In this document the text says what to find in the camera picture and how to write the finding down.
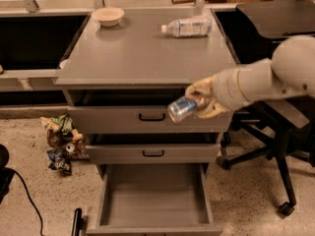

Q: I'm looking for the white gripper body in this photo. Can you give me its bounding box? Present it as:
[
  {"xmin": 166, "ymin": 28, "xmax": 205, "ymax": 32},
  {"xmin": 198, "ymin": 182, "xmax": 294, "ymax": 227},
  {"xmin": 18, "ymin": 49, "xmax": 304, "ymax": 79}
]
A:
[{"xmin": 213, "ymin": 69, "xmax": 248, "ymax": 111}]

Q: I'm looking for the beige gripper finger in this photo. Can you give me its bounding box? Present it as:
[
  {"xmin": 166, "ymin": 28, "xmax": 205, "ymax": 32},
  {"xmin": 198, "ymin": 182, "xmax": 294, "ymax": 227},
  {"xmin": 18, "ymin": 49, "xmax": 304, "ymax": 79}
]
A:
[
  {"xmin": 185, "ymin": 77, "xmax": 214, "ymax": 98},
  {"xmin": 194, "ymin": 99, "xmax": 228, "ymax": 119}
]

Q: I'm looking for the silver blue redbull can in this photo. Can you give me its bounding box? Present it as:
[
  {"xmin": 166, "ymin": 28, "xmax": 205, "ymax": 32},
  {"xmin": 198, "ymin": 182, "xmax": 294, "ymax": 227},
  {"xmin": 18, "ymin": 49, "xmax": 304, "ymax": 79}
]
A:
[{"xmin": 167, "ymin": 96, "xmax": 198, "ymax": 123}]

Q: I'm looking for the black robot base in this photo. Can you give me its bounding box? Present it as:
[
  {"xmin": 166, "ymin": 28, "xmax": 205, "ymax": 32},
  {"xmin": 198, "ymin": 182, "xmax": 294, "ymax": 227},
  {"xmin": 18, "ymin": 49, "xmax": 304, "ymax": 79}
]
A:
[{"xmin": 0, "ymin": 145, "xmax": 15, "ymax": 204}]

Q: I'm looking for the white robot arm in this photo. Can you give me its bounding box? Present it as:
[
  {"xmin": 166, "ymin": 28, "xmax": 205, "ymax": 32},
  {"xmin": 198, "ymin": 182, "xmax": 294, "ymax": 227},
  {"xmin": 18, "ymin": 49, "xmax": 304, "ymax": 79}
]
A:
[{"xmin": 185, "ymin": 35, "xmax": 315, "ymax": 118}]

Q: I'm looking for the grey middle drawer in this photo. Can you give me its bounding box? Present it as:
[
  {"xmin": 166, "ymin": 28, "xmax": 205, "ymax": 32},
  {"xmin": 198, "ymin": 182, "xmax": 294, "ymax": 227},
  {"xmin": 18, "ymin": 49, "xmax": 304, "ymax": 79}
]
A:
[{"xmin": 87, "ymin": 144, "xmax": 221, "ymax": 164}]

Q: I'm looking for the grey drawer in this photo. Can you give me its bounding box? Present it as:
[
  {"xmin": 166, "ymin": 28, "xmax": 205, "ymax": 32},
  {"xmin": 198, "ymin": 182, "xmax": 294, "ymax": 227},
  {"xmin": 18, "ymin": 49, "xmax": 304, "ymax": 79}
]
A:
[
  {"xmin": 87, "ymin": 144, "xmax": 221, "ymax": 164},
  {"xmin": 68, "ymin": 106, "xmax": 231, "ymax": 135},
  {"xmin": 87, "ymin": 163, "xmax": 222, "ymax": 236}
]

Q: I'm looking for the grey drawer cabinet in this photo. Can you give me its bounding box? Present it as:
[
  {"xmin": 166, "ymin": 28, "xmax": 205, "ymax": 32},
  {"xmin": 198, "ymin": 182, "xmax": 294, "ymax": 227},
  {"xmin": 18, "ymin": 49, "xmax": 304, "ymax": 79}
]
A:
[{"xmin": 53, "ymin": 6, "xmax": 245, "ymax": 236}]

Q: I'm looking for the grey bottom drawer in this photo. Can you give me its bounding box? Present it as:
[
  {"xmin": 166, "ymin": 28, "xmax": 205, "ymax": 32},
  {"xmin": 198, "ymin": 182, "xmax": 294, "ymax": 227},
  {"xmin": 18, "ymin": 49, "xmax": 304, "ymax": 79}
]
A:
[{"xmin": 87, "ymin": 163, "xmax": 222, "ymax": 236}]

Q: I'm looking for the grey top drawer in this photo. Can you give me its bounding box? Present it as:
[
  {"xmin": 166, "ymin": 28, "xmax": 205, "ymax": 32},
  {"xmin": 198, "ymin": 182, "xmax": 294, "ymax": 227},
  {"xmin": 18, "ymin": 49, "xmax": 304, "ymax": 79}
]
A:
[{"xmin": 68, "ymin": 106, "xmax": 231, "ymax": 135}]

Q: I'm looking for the clear plastic water bottle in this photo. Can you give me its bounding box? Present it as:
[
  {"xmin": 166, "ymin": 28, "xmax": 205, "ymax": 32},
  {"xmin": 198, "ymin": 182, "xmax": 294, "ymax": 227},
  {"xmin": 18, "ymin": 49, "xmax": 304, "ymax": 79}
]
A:
[{"xmin": 160, "ymin": 17, "xmax": 212, "ymax": 38}]

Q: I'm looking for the black office chair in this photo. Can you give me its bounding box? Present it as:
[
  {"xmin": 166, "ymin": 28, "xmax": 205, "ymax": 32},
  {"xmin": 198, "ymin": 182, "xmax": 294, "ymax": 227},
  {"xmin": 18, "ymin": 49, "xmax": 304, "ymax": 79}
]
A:
[{"xmin": 215, "ymin": 0, "xmax": 315, "ymax": 216}]

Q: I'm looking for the wooden stick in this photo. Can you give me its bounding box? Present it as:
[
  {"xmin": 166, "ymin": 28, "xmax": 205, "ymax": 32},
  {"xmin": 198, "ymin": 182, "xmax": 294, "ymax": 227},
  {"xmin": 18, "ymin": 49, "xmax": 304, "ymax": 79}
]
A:
[{"xmin": 171, "ymin": 0, "xmax": 195, "ymax": 4}]

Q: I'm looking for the beige paper bowl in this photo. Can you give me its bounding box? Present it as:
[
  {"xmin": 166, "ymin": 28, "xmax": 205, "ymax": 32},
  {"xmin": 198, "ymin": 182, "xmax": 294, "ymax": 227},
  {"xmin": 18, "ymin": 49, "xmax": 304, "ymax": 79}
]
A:
[{"xmin": 92, "ymin": 7, "xmax": 125, "ymax": 27}]

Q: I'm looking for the green snack bag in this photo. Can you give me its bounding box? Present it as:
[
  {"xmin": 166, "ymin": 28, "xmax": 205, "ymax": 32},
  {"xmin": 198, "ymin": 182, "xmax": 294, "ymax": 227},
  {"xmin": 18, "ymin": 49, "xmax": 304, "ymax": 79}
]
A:
[{"xmin": 40, "ymin": 115, "xmax": 74, "ymax": 135}]

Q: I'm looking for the brown snack bag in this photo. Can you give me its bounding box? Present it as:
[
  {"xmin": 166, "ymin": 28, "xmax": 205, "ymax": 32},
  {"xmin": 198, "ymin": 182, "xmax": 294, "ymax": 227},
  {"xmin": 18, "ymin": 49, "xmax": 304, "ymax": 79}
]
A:
[{"xmin": 47, "ymin": 129, "xmax": 89, "ymax": 160}]

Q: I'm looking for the blue snack bag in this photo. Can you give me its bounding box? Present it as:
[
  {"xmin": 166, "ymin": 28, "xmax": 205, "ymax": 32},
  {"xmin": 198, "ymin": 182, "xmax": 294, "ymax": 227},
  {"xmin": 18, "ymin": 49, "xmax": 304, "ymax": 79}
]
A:
[{"xmin": 47, "ymin": 149, "xmax": 72, "ymax": 174}]

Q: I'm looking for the black handle bar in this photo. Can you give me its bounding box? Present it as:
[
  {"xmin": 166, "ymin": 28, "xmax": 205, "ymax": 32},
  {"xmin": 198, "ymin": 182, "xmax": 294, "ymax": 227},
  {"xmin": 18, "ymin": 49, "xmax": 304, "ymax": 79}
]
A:
[{"xmin": 71, "ymin": 207, "xmax": 83, "ymax": 236}]

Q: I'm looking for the black cable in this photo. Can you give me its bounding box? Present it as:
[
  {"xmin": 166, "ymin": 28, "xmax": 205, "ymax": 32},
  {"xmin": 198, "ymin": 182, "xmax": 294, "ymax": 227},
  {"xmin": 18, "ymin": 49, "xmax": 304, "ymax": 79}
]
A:
[{"xmin": 9, "ymin": 167, "xmax": 47, "ymax": 236}]

